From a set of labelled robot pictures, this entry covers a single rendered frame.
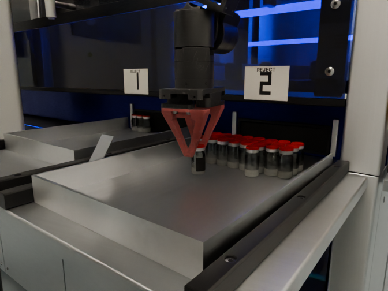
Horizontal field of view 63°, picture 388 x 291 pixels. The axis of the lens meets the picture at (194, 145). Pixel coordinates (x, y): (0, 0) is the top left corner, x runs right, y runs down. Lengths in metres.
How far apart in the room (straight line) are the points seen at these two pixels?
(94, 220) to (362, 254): 0.44
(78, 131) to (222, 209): 0.56
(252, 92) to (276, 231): 0.36
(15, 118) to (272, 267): 0.97
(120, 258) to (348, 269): 0.44
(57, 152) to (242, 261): 0.42
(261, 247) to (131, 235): 0.11
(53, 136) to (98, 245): 0.53
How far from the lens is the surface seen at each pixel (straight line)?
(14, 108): 1.13
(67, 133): 0.84
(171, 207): 0.38
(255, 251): 0.27
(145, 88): 0.77
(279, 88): 0.58
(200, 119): 0.43
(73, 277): 1.30
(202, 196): 0.41
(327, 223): 0.38
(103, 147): 0.53
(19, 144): 0.72
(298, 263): 0.30
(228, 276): 0.24
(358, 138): 0.56
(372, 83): 0.55
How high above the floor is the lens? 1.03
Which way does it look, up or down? 12 degrees down
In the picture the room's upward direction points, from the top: straight up
